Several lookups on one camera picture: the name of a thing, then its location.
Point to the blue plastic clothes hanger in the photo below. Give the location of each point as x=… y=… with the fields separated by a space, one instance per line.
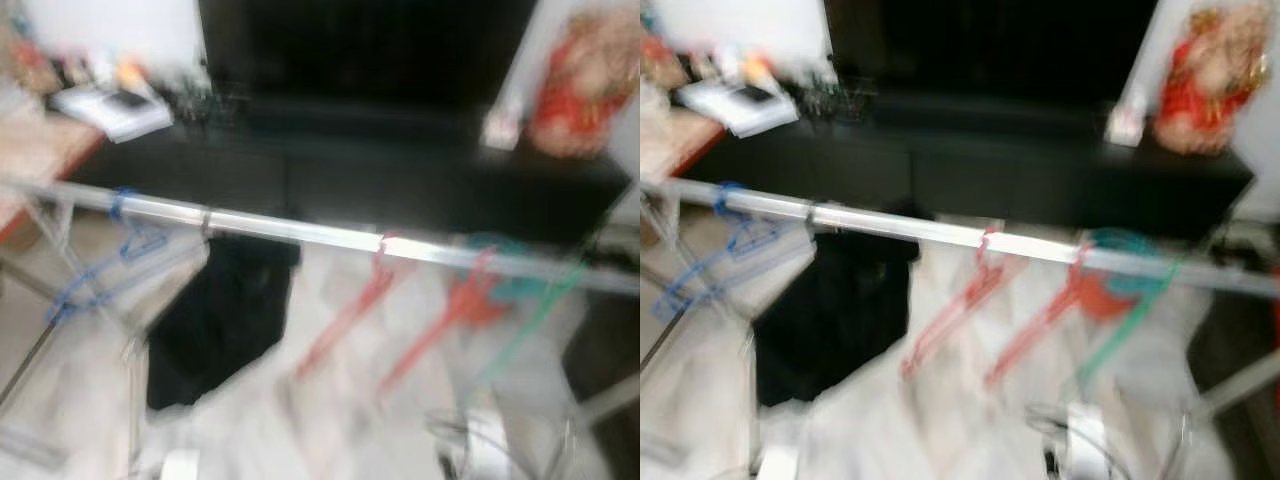
x=745 y=235
x=135 y=240

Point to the orange waste bin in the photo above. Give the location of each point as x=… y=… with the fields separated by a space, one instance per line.
x=480 y=305
x=1100 y=298

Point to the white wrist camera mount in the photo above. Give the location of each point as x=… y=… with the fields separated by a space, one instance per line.
x=487 y=445
x=1087 y=440
x=777 y=463
x=180 y=467

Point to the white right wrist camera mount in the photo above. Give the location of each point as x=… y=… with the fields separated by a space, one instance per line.
x=1087 y=440
x=487 y=445

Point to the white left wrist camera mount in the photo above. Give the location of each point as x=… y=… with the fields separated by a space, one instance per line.
x=180 y=467
x=777 y=463

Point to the white pink tissue box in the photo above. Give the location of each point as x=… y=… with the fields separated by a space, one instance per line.
x=1127 y=125
x=502 y=128

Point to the black pouch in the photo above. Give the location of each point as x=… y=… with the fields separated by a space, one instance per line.
x=128 y=100
x=752 y=94

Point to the red gold figurine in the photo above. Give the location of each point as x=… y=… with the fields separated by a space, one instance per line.
x=585 y=85
x=1210 y=85

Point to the black flat screen television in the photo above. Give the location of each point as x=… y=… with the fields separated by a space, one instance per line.
x=370 y=45
x=990 y=40

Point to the black television console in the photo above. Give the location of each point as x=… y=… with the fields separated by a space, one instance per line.
x=1000 y=165
x=400 y=170

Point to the teal bin liner bag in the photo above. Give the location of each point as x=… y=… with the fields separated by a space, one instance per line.
x=1125 y=262
x=510 y=270

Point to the green plastic clothes hanger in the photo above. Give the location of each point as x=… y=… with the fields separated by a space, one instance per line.
x=1125 y=330
x=522 y=335

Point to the white paper sheets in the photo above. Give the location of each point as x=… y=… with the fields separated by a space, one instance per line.
x=740 y=112
x=115 y=118

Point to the marble pattern folding table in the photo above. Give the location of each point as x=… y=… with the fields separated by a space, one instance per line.
x=665 y=140
x=30 y=150

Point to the black shirt green logo print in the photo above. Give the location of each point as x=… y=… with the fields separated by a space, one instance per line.
x=215 y=320
x=830 y=315

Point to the silver metal clothes rack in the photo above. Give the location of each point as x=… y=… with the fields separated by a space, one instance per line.
x=930 y=229
x=300 y=232

